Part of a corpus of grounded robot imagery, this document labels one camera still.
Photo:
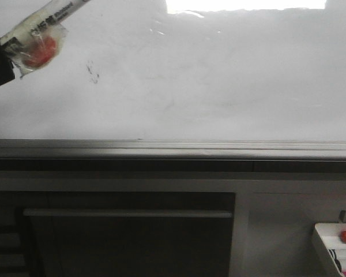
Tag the white black whiteboard marker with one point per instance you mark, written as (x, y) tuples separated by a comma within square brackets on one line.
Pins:
[(36, 40)]

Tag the white whiteboard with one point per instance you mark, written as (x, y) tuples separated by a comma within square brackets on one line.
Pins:
[(190, 79)]

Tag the dark cabinet panel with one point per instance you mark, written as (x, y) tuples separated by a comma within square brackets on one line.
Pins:
[(134, 233)]

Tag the black striped marker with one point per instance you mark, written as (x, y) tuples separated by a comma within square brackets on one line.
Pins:
[(339, 256)]

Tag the white marker tray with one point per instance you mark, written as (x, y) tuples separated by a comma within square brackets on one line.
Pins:
[(326, 236)]

